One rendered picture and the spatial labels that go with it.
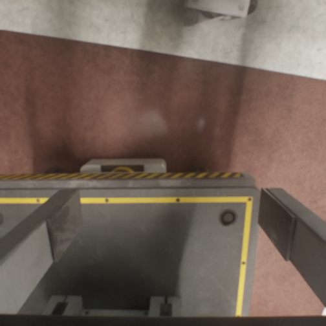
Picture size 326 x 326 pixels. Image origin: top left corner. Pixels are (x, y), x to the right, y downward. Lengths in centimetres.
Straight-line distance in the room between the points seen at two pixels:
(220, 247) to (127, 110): 52
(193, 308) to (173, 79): 67
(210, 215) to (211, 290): 21
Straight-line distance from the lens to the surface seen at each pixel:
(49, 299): 76
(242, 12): 63
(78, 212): 16
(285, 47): 90
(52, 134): 90
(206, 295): 68
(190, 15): 79
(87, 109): 84
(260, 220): 17
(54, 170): 81
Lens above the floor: 80
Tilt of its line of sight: 75 degrees down
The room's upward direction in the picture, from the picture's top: 175 degrees counter-clockwise
